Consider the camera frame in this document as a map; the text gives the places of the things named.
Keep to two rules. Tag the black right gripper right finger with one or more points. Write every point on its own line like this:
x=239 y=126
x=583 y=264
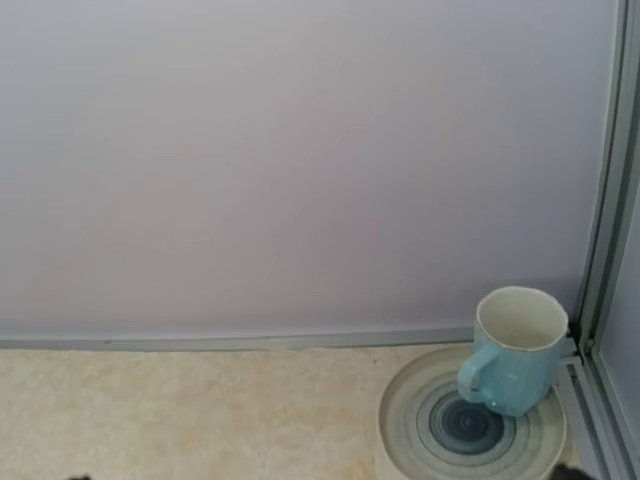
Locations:
x=562 y=471

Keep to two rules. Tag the round swirl pattern plate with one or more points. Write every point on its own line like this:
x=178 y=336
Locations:
x=426 y=430

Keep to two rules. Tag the light blue ceramic mug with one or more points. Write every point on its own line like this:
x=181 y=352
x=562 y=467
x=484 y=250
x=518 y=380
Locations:
x=517 y=344

